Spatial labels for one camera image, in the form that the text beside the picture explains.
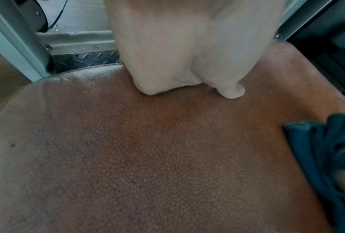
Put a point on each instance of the person's left hand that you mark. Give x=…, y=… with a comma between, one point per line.
x=183, y=45

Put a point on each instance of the blue cleaning cloth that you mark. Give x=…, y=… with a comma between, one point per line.
x=313, y=148

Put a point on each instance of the red square machine seat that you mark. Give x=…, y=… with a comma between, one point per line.
x=160, y=148

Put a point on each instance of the small black diamond plate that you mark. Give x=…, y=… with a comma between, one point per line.
x=86, y=59

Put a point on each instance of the silver tubular machine frame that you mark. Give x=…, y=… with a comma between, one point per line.
x=17, y=45

